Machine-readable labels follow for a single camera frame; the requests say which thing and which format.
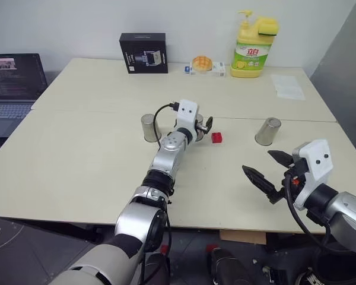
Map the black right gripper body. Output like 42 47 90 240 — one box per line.
266 156 309 206

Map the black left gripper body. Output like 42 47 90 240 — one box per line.
194 123 212 135

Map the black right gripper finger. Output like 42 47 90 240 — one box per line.
241 164 279 194
267 149 295 169

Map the steel cup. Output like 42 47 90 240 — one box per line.
194 113 208 143
140 113 163 143
254 116 282 146

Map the small white carton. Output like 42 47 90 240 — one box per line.
210 61 227 78

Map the golden bread bun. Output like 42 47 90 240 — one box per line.
192 55 214 74

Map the brown cardboard piece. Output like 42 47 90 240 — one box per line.
219 229 268 245

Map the yellow detergent pump bottle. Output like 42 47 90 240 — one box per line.
229 9 281 79

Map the dark rounded shape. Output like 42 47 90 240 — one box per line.
209 247 258 285

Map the black product box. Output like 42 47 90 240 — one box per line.
119 32 170 75

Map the grey partition panel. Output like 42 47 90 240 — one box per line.
309 0 356 176

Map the yellow green sponge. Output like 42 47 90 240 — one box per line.
257 17 279 38

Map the grey open laptop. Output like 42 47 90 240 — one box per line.
0 53 49 140

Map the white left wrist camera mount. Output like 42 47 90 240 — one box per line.
174 99 199 133

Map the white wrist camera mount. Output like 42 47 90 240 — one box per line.
291 139 335 210
174 99 199 133

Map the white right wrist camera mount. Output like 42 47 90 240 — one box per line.
291 139 335 210

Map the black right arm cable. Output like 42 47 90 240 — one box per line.
284 173 333 248

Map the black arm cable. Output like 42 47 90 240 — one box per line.
284 173 333 248
152 102 180 149

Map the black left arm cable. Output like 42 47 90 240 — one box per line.
152 102 180 149

